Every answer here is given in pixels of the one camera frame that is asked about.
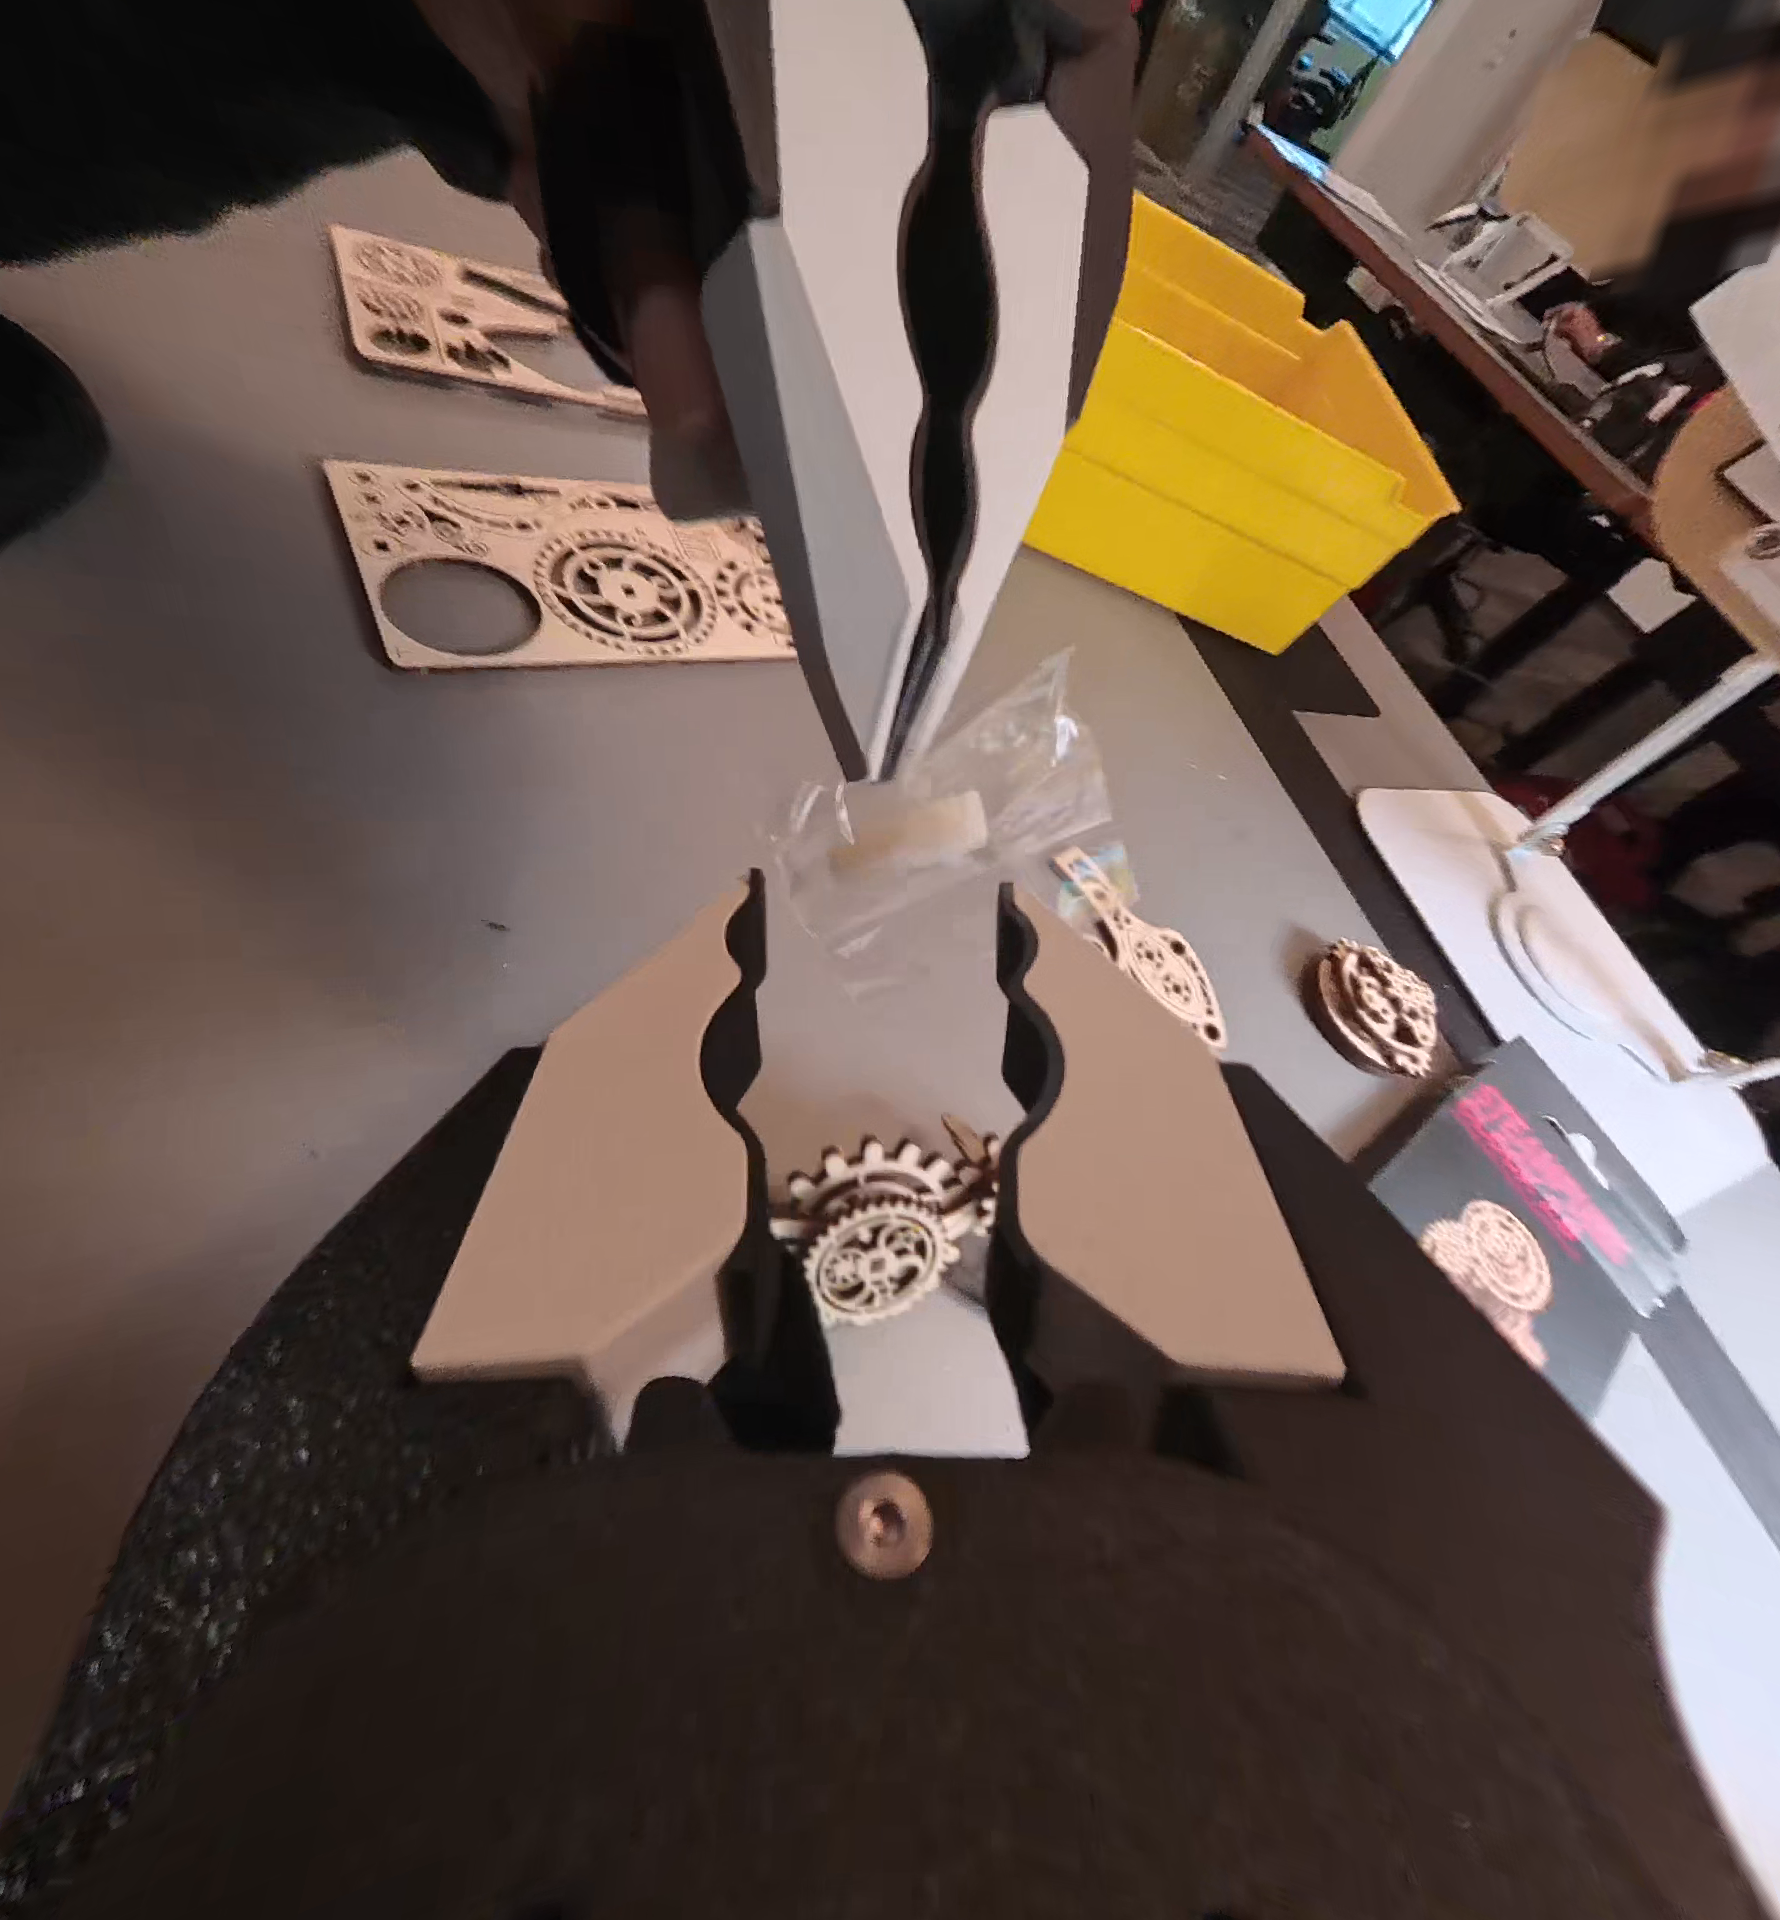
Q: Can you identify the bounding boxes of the paper instruction sheet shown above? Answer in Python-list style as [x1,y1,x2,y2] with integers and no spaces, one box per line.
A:
[1691,194,1780,522]

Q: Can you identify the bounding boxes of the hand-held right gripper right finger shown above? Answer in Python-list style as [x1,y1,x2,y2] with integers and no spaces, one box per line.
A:
[981,878,1351,1456]

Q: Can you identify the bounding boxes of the red bag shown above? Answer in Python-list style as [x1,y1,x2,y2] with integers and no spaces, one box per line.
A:
[1560,782,1677,919]

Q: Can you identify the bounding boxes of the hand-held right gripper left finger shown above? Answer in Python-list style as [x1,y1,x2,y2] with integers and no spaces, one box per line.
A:
[411,867,835,1456]

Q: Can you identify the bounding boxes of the black puzzle box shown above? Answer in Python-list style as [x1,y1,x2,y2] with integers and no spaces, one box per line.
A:
[1364,1035,1780,1647]

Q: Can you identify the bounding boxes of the person's left forearm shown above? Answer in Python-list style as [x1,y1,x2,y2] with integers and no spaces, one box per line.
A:
[0,0,564,286]

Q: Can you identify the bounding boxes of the person's left hand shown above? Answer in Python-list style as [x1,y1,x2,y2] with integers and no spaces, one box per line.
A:
[531,60,751,522]

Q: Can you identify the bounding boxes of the wooden sheet with gears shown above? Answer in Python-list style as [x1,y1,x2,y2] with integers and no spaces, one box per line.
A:
[322,460,799,672]

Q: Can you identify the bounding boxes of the small clear plastic bag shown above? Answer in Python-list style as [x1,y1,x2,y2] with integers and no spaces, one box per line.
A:
[770,643,1126,997]

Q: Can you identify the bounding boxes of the wooden sheet with large cutouts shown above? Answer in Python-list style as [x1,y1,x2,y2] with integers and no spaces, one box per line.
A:
[322,224,647,423]

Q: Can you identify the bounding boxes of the white wax stick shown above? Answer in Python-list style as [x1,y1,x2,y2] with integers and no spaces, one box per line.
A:
[828,795,997,878]

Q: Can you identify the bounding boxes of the white book stand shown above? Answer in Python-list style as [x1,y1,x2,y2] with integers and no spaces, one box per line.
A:
[1358,150,1780,1083]

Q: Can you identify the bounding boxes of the wooden gear assembly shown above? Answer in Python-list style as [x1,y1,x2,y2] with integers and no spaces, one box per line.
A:
[764,1118,1005,1326]

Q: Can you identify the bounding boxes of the stacked wooden gear disc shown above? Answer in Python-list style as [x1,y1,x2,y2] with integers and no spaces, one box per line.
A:
[1307,935,1435,1073]

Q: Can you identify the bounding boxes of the ornate wooden paddle piece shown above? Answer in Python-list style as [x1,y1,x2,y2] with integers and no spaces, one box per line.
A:
[1053,841,1228,1054]

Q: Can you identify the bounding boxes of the yellow plastic bin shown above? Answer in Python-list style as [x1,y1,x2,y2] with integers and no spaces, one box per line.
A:
[1019,192,1461,654]

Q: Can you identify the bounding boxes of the grey desk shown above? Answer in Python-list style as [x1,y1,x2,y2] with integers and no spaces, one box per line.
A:
[0,140,1780,1920]

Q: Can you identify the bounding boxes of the wooden background table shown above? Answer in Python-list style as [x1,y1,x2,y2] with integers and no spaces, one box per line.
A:
[1248,121,1656,522]

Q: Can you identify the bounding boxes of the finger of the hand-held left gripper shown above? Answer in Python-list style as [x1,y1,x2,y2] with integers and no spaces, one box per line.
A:
[886,105,1103,782]
[700,0,936,782]

